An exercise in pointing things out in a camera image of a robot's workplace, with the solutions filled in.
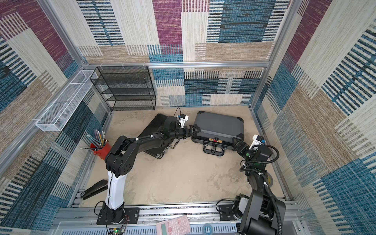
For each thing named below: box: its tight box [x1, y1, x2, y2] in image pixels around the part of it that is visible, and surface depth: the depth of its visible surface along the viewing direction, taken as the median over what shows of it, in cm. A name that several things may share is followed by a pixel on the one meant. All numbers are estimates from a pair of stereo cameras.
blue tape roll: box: [202, 224, 213, 235], surface depth 71 cm
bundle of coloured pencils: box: [80, 128, 108, 151], surface depth 90 cm
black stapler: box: [80, 179, 109, 200], surface depth 81 cm
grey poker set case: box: [191, 110, 245, 157], surface depth 96 cm
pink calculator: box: [156, 214, 191, 235], surface depth 71 cm
